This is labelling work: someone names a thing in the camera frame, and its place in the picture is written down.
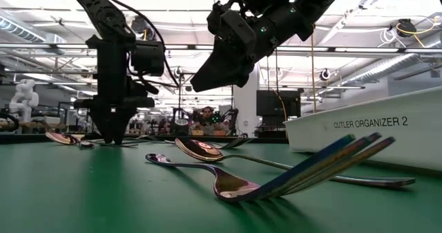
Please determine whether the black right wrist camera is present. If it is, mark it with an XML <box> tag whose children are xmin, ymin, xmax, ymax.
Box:
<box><xmin>206</xmin><ymin>1</ymin><xmax>258</xmax><ymax>54</ymax></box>

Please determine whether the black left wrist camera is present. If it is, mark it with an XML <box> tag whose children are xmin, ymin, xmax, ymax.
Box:
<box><xmin>132</xmin><ymin>40</ymin><xmax>166</xmax><ymax>77</ymax></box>

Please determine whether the wooden workbench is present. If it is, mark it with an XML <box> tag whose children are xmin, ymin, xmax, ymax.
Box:
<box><xmin>0</xmin><ymin>120</ymin><xmax>68</xmax><ymax>134</ymax></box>

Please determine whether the white robot figure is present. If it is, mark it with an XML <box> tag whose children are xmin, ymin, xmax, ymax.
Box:
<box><xmin>8</xmin><ymin>79</ymin><xmax>41</xmax><ymax>123</ymax></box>

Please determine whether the iridescent rainbow spoon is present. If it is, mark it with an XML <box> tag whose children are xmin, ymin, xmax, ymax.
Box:
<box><xmin>174</xmin><ymin>137</ymin><xmax>417</xmax><ymax>189</ymax></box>
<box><xmin>44</xmin><ymin>131</ymin><xmax>86</xmax><ymax>146</ymax></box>

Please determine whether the black round device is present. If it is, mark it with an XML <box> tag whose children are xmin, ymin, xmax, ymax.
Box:
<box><xmin>174</xmin><ymin>119</ymin><xmax>190</xmax><ymax>136</ymax></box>

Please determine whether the green table mat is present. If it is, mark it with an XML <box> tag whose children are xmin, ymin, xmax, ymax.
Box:
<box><xmin>0</xmin><ymin>138</ymin><xmax>442</xmax><ymax>233</ymax></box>

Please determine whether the white square column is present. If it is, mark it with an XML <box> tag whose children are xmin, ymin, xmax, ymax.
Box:
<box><xmin>234</xmin><ymin>63</ymin><xmax>260</xmax><ymax>137</ymax></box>

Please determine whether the white cutlery organizer tray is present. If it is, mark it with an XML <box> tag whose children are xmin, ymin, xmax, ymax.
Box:
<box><xmin>282</xmin><ymin>86</ymin><xmax>442</xmax><ymax>174</ymax></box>

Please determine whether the black monitor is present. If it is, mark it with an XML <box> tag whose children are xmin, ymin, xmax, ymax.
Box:
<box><xmin>256</xmin><ymin>90</ymin><xmax>302</xmax><ymax>118</ymax></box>

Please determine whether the silver ventilation duct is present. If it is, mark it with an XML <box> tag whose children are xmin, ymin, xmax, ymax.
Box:
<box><xmin>340</xmin><ymin>53</ymin><xmax>442</xmax><ymax>87</ymax></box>
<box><xmin>0</xmin><ymin>17</ymin><xmax>46</xmax><ymax>44</ymax></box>

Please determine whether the black table frame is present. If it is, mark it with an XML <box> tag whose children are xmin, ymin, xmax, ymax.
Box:
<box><xmin>0</xmin><ymin>133</ymin><xmax>289</xmax><ymax>145</ymax></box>

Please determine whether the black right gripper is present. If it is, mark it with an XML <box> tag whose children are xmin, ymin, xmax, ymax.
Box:
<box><xmin>191</xmin><ymin>0</ymin><xmax>314</xmax><ymax>93</ymax></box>

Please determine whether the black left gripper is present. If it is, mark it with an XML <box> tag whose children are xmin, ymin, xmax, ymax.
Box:
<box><xmin>73</xmin><ymin>35</ymin><xmax>155</xmax><ymax>145</ymax></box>

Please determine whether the person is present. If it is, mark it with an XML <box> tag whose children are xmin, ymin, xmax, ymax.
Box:
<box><xmin>191</xmin><ymin>105</ymin><xmax>229</xmax><ymax>136</ymax></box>

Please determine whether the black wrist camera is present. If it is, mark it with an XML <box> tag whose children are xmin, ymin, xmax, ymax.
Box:
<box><xmin>132</xmin><ymin>40</ymin><xmax>166</xmax><ymax>77</ymax></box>
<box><xmin>206</xmin><ymin>1</ymin><xmax>258</xmax><ymax>54</ymax></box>

